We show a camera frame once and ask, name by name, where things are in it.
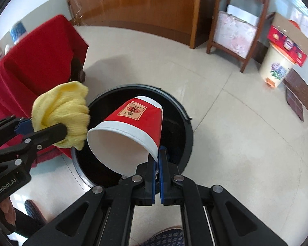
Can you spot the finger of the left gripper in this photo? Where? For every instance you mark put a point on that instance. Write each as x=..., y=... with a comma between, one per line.
x=33, y=143
x=11, y=127

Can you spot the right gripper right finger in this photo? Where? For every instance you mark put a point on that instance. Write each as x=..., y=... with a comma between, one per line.
x=211, y=215

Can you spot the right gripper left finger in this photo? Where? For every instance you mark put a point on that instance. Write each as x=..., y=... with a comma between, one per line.
x=102, y=216

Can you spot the yellow knitted cloth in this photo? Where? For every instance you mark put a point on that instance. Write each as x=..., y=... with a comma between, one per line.
x=65, y=104

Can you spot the red paper cup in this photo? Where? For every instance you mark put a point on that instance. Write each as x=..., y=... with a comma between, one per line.
x=128, y=136

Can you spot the black trash bin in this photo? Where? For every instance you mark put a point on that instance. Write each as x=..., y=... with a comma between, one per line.
x=177, y=133

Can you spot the person left hand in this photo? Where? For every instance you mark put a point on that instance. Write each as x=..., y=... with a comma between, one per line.
x=9, y=212

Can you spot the red tablecloth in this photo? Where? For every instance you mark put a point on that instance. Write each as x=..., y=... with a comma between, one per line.
x=48, y=56

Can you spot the brown floor tile sample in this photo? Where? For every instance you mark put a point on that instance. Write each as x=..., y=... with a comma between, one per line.
x=294, y=103

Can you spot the cream floral pedal bin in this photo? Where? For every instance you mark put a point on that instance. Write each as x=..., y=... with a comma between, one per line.
x=275, y=66

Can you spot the red cardboard gift box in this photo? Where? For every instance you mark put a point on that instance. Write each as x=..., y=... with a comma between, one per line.
x=287, y=37

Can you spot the wooden sideboard cabinet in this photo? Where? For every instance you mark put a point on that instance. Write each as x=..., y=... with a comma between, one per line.
x=184, y=21

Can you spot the dark wooden side stand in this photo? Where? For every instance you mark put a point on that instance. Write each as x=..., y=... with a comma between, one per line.
x=236, y=31

